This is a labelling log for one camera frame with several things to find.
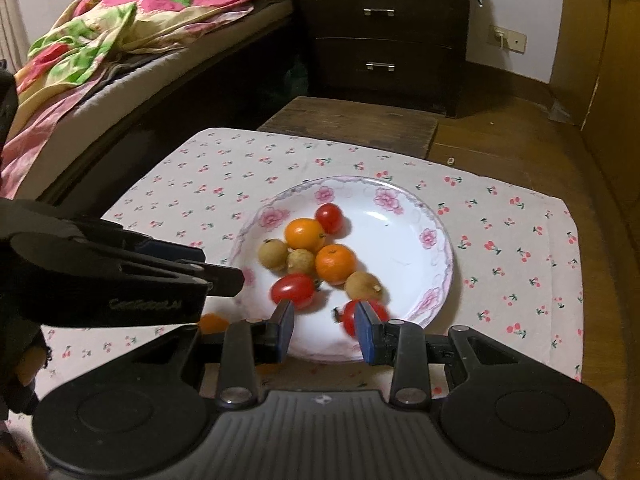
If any floral quilt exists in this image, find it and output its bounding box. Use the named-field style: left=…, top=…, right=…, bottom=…
left=0, top=0, right=294, bottom=199

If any bed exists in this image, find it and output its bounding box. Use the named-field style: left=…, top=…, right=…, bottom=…
left=0, top=0, right=302, bottom=207

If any low wooden table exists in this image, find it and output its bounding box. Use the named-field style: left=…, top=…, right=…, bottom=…
left=256, top=96, right=440, bottom=161

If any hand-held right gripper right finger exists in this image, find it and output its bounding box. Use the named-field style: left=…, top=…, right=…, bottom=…
left=354, top=300, right=537, bottom=409

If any cherry print tablecloth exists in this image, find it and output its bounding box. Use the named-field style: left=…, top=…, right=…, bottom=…
left=40, top=127, right=586, bottom=401

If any dark teal bag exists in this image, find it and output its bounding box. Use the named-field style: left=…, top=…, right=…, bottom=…
left=280, top=59, right=312, bottom=107

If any beige curtain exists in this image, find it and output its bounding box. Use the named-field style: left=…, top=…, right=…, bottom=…
left=0, top=0, right=29, bottom=67

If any dark wooden nightstand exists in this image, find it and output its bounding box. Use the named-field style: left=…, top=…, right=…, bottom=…
left=295, top=0, right=474, bottom=120

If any small orange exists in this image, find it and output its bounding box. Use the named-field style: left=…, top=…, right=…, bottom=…
left=315, top=243, right=359, bottom=285
left=197, top=312, right=231, bottom=335
left=284, top=217, right=326, bottom=255

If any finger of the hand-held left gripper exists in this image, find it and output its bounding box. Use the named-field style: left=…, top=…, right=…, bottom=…
left=119, top=258, right=247, bottom=298
left=81, top=218, right=207, bottom=263

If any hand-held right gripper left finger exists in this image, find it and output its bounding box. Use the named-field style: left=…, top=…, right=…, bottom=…
left=122, top=300, right=297, bottom=407

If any clear plastic wrapper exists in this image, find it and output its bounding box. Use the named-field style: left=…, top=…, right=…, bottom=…
left=547, top=99, right=577, bottom=124

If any brown longan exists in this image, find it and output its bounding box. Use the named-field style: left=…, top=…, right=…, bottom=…
left=258, top=239, right=291, bottom=274
left=286, top=248, right=317, bottom=279
left=344, top=270, right=384, bottom=304

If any white floral plate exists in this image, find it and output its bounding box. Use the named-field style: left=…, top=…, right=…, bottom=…
left=227, top=175, right=456, bottom=365

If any dark grey cloth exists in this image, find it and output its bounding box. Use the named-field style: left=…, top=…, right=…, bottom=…
left=79, top=52, right=157, bottom=102

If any dark wooden drawer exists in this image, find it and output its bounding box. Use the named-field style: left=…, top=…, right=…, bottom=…
left=314, top=39, right=455, bottom=105
left=312, top=0, right=466, bottom=47

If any wooden wardrobe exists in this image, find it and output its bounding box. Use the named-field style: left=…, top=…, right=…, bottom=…
left=550, top=0, right=640, bottom=341

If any red cherry tomato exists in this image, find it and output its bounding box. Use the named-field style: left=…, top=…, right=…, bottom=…
left=342, top=298, right=390, bottom=339
left=270, top=273, right=319, bottom=311
left=315, top=203, right=345, bottom=235

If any white wall socket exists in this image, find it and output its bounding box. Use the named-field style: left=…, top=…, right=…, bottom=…
left=487, top=25, right=529, bottom=55

